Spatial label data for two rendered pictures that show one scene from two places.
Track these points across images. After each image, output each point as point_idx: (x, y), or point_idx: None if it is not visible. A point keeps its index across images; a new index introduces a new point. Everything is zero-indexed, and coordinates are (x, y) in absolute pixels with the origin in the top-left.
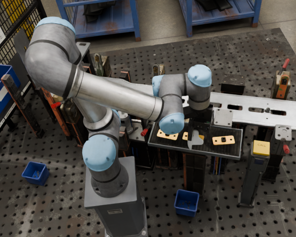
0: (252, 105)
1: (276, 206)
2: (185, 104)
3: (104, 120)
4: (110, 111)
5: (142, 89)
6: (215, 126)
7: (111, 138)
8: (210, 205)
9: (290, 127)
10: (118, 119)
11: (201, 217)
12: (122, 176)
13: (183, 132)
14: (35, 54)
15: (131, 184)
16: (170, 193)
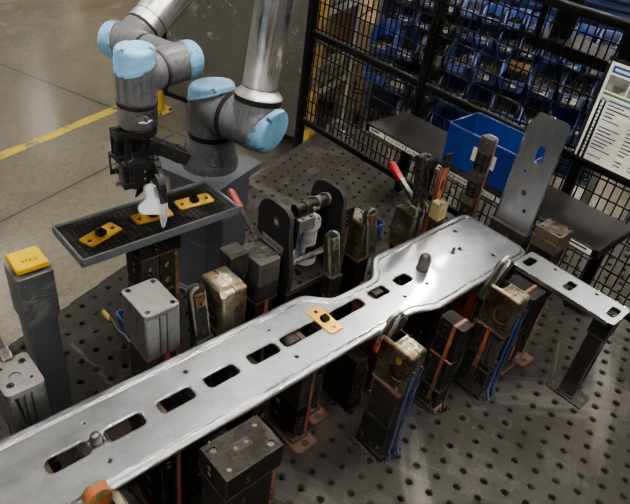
0: (144, 430)
1: None
2: (273, 338)
3: (239, 87)
4: (249, 96)
5: (379, 312)
6: (133, 242)
7: (218, 102)
8: (110, 365)
9: (5, 391)
10: (248, 127)
11: (110, 344)
12: (189, 148)
13: (174, 214)
14: None
15: (179, 171)
16: (188, 337)
